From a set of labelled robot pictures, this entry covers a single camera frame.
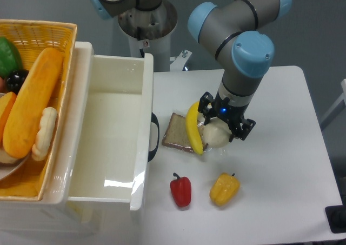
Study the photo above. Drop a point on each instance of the white frame at right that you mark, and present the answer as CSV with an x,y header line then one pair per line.
x,y
335,109

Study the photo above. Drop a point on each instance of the open upper white drawer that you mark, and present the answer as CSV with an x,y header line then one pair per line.
x,y
113,149

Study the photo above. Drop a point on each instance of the white drawer cabinet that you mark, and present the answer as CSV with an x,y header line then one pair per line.
x,y
55,212

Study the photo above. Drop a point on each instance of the small cream squash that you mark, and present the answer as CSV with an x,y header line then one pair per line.
x,y
45,133

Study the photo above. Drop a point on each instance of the long orange bread loaf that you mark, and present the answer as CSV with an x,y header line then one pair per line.
x,y
23,121

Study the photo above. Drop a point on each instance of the yellow bell pepper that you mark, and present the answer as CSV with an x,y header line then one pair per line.
x,y
224,189

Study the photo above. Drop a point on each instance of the black drawer handle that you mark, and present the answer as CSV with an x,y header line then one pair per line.
x,y
154,137

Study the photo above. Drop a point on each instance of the green bell pepper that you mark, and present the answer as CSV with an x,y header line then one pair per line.
x,y
10,58

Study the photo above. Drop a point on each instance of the wrapped brown bread slice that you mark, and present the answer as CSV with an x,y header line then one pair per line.
x,y
176,135

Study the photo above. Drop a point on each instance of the yellow wicker basket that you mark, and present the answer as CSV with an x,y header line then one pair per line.
x,y
30,38

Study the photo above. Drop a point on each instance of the black round fruit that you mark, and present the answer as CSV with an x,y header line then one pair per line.
x,y
15,80

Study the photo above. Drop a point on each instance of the red bell pepper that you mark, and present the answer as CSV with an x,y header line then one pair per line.
x,y
181,190

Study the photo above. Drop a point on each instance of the black device at edge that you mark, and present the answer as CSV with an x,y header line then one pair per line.
x,y
336,218

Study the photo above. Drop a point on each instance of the red fruit at edge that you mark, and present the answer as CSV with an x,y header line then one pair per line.
x,y
2,85

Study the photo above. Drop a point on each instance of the white metal bracket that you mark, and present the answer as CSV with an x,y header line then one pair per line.
x,y
180,62

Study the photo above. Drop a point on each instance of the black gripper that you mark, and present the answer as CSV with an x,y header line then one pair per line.
x,y
239,126

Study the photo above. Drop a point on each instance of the yellow banana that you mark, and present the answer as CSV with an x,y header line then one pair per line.
x,y
192,129

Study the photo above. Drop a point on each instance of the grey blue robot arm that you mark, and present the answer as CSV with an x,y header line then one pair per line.
x,y
230,34

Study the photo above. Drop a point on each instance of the orange fruit slice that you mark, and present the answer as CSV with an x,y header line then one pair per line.
x,y
7,102

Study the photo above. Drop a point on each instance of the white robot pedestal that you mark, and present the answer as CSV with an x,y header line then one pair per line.
x,y
150,32

